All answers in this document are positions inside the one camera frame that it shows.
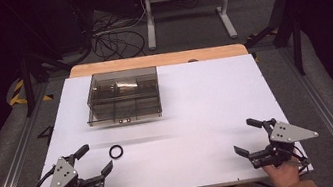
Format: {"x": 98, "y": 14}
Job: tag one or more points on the person's right hand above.
{"x": 281, "y": 176}

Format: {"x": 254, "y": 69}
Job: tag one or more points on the wooden table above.
{"x": 155, "y": 60}

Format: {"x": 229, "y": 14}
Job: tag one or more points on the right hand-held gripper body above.
{"x": 284, "y": 137}

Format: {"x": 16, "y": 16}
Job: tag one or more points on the yellow black hazard tape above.
{"x": 17, "y": 91}

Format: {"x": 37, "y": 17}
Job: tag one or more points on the white metal stand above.
{"x": 150, "y": 25}

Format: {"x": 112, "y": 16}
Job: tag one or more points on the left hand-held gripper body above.
{"x": 67, "y": 185}

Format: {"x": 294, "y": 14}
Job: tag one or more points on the transparent grey drawer box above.
{"x": 122, "y": 95}

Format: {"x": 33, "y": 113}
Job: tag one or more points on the black metal stand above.
{"x": 297, "y": 45}
{"x": 27, "y": 85}

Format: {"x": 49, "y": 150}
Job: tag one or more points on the white board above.
{"x": 198, "y": 115}

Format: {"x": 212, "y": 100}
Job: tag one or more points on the black equipment with red light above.
{"x": 76, "y": 16}

